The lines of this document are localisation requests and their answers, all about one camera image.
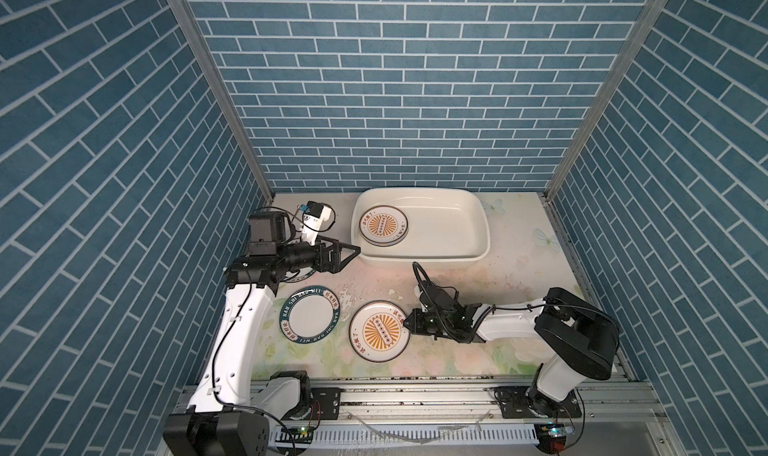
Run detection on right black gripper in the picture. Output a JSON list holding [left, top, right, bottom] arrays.
[[398, 307, 452, 337]]

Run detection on orange sunburst plate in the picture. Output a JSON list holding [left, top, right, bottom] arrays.
[[361, 231, 407, 247], [349, 301, 410, 363], [359, 205, 409, 234]]

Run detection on green rim text plate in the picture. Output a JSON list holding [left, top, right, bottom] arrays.
[[283, 268, 316, 284], [279, 286, 341, 345]]

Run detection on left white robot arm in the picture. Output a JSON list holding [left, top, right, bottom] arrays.
[[163, 237, 360, 455]]

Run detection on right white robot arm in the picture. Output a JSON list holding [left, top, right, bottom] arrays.
[[404, 285, 620, 417]]

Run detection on white plastic bin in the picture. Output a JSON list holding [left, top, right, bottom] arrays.
[[350, 188, 491, 269]]

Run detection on right green circuit board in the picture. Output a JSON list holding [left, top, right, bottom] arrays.
[[534, 424, 572, 455]]

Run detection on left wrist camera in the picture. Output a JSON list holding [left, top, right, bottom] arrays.
[[298, 201, 336, 246]]

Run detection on aluminium mounting rail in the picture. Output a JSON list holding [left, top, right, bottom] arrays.
[[311, 377, 668, 428]]

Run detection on white slotted cable duct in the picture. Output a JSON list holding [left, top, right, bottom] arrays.
[[268, 423, 539, 451]]

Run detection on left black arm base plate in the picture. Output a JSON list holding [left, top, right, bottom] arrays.
[[299, 387, 342, 422]]

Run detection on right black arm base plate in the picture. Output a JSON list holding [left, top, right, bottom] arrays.
[[493, 386, 583, 419]]

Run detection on left aluminium corner post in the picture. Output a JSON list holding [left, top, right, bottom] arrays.
[[166, 0, 274, 201]]

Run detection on aluminium corner post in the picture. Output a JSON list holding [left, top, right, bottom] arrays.
[[543, 0, 669, 204], [166, 0, 274, 201]]

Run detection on right aluminium corner post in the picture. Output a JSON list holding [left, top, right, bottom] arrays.
[[543, 0, 669, 204]]

